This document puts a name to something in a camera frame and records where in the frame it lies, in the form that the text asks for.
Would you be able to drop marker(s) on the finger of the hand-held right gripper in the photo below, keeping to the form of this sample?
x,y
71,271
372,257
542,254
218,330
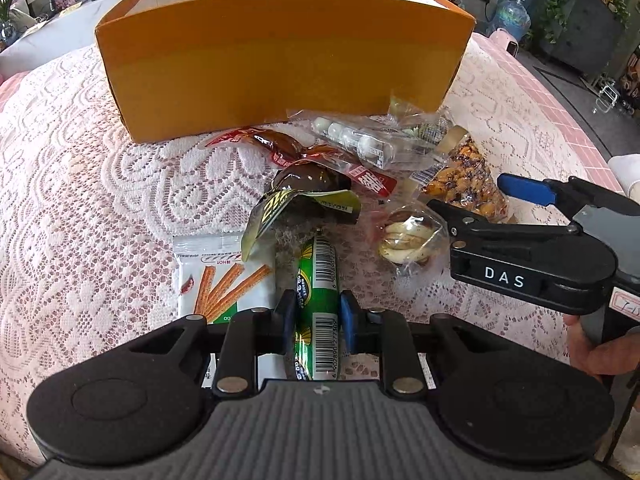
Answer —
x,y
525,187
465,222

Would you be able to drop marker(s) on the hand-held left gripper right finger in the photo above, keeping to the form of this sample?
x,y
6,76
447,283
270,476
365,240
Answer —
x,y
348,325

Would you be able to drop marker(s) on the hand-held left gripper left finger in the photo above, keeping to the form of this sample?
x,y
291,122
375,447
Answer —
x,y
289,317

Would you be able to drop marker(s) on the green sausage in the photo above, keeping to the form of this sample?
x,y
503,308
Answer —
x,y
320,280

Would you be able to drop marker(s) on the clear packet of bread twists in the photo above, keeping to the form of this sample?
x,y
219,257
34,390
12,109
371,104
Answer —
x,y
405,240

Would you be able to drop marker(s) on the clear packet with green print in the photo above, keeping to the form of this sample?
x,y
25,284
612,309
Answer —
x,y
425,130

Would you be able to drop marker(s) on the red brown meat packet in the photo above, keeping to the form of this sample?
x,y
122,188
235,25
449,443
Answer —
x,y
270,142

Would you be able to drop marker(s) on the orange cardboard box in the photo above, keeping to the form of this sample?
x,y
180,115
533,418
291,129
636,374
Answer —
x,y
250,70

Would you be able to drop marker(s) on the person's right hand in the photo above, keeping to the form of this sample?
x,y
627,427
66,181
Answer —
x,y
600,357

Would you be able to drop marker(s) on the clear packet of peanuts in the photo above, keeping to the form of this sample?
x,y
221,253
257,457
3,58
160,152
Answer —
x,y
465,180

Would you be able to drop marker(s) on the white spicy stick packet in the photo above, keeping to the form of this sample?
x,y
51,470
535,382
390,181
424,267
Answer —
x,y
220,285

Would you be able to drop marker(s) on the pink checked tablecloth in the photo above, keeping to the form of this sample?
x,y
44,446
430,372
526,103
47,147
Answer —
x,y
550,100

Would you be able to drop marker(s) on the white cloth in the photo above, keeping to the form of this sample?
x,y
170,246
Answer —
x,y
625,175

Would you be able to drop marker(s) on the green yellow snack packet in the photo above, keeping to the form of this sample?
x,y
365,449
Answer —
x,y
300,205

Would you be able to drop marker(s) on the small metal rack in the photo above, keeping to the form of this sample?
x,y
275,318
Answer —
x,y
606,95

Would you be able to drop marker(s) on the clear packet of white balls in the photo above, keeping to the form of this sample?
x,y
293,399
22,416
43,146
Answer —
x,y
350,135

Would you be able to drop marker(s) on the pink rounded object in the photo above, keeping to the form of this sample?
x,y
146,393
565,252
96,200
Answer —
x,y
502,40

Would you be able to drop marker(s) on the grey cabinet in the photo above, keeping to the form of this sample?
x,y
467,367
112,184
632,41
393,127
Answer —
x,y
585,35

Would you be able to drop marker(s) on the blue water bottle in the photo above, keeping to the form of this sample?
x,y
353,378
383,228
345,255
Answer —
x,y
510,20

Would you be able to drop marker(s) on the small potted plant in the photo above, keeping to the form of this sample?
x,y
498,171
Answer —
x,y
7,10

